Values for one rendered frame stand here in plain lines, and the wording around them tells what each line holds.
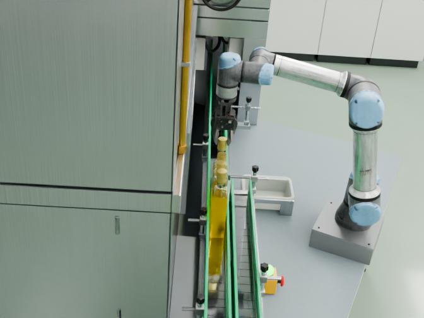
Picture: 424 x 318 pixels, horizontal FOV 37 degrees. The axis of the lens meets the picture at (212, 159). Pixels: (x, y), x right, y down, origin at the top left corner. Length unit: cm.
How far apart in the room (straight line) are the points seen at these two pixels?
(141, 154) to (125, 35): 32
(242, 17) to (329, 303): 149
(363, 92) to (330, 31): 403
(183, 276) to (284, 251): 52
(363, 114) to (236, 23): 118
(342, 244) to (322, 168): 67
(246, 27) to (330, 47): 314
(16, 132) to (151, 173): 36
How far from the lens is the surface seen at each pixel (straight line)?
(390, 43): 638
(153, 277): 187
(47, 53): 154
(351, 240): 254
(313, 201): 286
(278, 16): 609
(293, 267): 248
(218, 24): 318
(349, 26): 623
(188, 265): 224
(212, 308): 209
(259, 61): 220
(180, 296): 212
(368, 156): 229
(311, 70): 230
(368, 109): 218
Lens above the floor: 235
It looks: 31 degrees down
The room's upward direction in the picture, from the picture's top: 4 degrees clockwise
